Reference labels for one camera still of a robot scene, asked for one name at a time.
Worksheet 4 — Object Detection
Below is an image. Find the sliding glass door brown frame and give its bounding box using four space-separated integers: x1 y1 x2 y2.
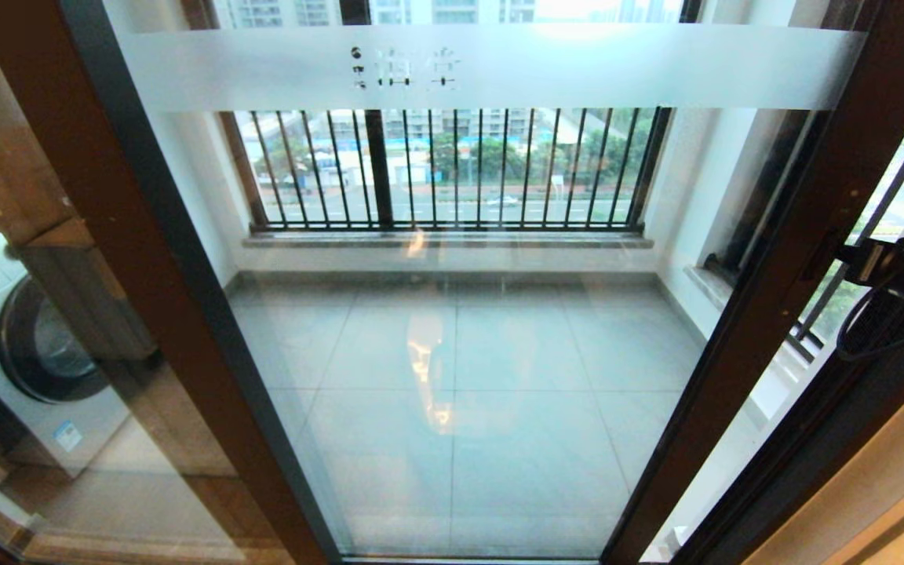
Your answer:
0 0 904 565

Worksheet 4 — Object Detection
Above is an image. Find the black window guard railing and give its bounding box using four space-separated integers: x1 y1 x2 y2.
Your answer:
705 71 904 363
221 108 673 236

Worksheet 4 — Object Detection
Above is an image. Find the grey stone window sill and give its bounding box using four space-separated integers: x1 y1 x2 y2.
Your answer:
244 233 653 252
683 265 739 312

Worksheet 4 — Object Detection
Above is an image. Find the dark brown door jamb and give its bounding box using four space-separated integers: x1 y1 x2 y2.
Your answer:
691 298 904 565

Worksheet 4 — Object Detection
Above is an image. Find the white front-load washing machine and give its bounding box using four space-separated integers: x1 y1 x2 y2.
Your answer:
0 235 133 477

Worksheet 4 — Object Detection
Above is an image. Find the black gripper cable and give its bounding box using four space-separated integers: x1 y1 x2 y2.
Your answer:
837 231 904 363

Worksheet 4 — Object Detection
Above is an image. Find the dark window frame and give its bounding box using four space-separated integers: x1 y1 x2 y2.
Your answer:
719 0 904 272
181 0 704 236

